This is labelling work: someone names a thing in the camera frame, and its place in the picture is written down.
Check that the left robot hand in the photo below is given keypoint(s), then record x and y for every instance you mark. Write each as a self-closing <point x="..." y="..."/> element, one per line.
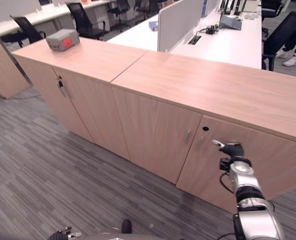
<point x="60" y="234"/>

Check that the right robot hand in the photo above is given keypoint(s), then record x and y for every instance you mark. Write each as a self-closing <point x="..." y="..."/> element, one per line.
<point x="232" y="149"/>

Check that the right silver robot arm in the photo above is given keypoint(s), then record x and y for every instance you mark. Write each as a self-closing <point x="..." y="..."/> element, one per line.
<point x="245" y="180"/>

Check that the wooden cabinet with lock hole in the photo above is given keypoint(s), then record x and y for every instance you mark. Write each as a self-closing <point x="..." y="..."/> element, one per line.
<point x="212" y="92"/>

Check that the white office desk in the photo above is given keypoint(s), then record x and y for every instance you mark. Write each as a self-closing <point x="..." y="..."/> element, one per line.
<point x="135" y="36"/>
<point x="227" y="42"/>

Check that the black mesh office chair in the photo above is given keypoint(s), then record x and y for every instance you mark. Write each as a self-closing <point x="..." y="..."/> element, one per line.
<point x="282" y="32"/>
<point x="84" y="21"/>
<point x="25" y="30"/>

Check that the wooden cabinet with keyed lock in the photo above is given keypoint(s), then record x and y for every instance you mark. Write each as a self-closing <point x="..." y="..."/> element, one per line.
<point x="88" y="75"/>

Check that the dark robot foot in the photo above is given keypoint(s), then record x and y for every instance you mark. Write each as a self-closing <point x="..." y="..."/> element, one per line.
<point x="126" y="225"/>

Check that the grey robot body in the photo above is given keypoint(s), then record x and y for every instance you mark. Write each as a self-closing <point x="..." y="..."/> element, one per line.
<point x="127" y="237"/>

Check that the small black device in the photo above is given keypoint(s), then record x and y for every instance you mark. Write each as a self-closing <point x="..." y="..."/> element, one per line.
<point x="211" y="29"/>

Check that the grey electronic device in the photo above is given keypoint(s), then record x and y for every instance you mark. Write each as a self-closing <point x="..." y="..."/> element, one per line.
<point x="231" y="22"/>

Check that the white desk partition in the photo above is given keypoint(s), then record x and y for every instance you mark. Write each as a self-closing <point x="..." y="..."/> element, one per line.
<point x="177" y="20"/>

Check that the blue file box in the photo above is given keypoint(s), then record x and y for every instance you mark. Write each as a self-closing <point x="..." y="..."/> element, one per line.
<point x="153" y="26"/>

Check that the grey box with red label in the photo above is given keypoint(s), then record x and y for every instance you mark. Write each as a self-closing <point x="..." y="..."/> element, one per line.
<point x="63" y="40"/>

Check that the long white desk row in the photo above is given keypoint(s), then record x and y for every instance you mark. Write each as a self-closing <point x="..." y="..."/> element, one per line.
<point x="38" y="17"/>

